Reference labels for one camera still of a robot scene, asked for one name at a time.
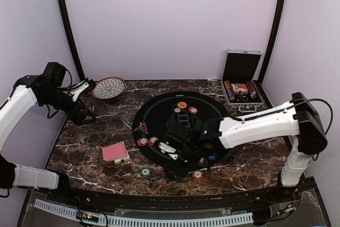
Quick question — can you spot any red poker chip stack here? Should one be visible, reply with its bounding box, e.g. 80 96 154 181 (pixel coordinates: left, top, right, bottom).
192 170 204 182

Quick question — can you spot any green poker chip stack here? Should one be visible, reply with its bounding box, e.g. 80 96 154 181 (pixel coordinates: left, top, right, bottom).
140 168 151 180

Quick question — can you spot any blue small blind button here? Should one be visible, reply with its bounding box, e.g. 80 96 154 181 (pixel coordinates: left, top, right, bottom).
207 153 218 162

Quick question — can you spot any orange dealer button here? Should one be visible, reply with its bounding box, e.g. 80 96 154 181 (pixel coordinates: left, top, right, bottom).
177 102 188 109

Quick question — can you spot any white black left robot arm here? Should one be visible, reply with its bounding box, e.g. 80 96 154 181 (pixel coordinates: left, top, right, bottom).
1 74 96 190

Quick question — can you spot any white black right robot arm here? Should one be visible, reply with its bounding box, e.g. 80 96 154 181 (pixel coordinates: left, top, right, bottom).
159 93 328 187

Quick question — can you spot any floral patterned ceramic bowl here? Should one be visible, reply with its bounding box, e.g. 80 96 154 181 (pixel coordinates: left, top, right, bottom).
91 77 126 99

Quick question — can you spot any round black poker mat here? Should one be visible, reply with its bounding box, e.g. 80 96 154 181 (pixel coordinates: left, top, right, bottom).
132 91 229 167

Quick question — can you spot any red playing card deck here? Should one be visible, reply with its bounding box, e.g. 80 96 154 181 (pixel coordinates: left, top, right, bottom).
102 142 128 162

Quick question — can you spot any aluminium poker chip case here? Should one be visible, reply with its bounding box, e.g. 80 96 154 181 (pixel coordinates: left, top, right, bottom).
220 49 264 113

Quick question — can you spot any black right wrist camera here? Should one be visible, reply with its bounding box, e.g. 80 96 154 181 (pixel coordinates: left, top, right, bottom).
163 122 190 146

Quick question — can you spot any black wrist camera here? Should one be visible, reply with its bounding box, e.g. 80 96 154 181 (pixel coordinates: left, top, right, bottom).
163 122 190 146
43 62 66 87

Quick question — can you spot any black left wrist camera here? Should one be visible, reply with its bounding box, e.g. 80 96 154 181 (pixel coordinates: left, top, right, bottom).
43 62 66 87

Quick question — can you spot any white slotted cable duct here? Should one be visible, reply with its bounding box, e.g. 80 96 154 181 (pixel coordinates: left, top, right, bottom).
33 199 254 226

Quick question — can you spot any black front table rail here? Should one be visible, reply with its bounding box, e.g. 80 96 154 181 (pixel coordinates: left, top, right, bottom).
42 187 301 212

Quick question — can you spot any left black frame post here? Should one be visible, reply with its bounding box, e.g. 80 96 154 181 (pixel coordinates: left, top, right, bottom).
57 0 86 80

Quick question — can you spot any black frame post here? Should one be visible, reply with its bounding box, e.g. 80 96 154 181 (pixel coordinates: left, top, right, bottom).
258 0 285 85
57 0 86 80

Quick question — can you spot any right black frame post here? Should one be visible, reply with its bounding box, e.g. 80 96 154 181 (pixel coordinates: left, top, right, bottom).
258 0 285 85

